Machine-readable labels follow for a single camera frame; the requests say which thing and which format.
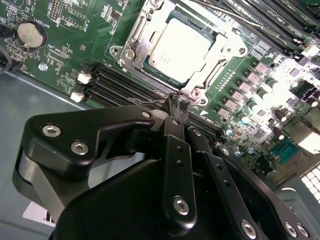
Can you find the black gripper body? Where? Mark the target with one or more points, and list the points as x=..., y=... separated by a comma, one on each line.
x=112, y=212

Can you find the silver CPU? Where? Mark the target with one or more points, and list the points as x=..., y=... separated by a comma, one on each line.
x=180, y=52

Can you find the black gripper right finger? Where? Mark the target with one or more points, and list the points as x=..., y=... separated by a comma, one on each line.
x=215, y=162

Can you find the metal CPU socket cover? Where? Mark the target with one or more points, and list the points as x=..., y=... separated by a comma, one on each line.
x=143, y=56

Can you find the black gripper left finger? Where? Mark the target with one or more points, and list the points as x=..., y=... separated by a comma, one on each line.
x=62, y=120

